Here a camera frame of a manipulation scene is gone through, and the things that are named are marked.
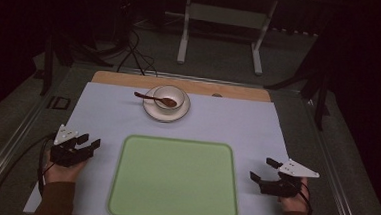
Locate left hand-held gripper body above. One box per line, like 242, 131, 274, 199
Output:
49, 123, 96, 170

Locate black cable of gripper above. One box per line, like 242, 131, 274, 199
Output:
297, 181, 316, 215
0, 129, 58, 215

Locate white metal stand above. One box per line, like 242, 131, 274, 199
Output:
176, 0, 279, 78

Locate black floor socket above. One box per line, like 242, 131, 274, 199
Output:
46, 95, 72, 111

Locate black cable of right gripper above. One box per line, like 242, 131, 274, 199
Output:
297, 181, 316, 215

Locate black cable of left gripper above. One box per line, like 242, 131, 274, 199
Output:
0, 129, 58, 215

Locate white saucer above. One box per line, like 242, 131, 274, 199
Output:
141, 86, 193, 124

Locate black floor cables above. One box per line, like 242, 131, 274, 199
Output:
67, 24, 161, 77

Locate pale table mat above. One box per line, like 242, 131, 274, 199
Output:
23, 78, 296, 215

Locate brown wooden spoon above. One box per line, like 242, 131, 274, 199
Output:
133, 91, 178, 109

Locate black tripod stand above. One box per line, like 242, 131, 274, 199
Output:
260, 11, 338, 132

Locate person's right hand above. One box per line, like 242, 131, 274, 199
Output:
276, 175, 311, 215

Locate person's left hand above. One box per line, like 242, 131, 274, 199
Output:
43, 150, 89, 186

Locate green tray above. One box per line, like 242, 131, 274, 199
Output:
106, 133, 244, 215

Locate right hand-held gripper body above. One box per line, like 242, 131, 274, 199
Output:
258, 156, 322, 201

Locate white bowl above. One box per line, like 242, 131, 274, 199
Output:
151, 84, 187, 114

